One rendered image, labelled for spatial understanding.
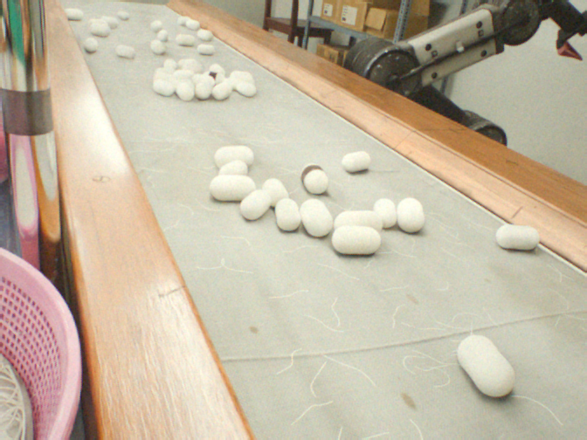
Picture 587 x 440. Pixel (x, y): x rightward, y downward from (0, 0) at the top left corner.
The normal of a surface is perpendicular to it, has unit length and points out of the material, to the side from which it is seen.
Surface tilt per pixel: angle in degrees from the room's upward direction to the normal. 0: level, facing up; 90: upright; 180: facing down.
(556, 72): 90
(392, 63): 90
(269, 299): 0
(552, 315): 0
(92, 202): 0
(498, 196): 45
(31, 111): 90
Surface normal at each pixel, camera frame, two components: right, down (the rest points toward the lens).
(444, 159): -0.54, -0.57
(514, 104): -0.90, 0.09
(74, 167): 0.14, -0.89
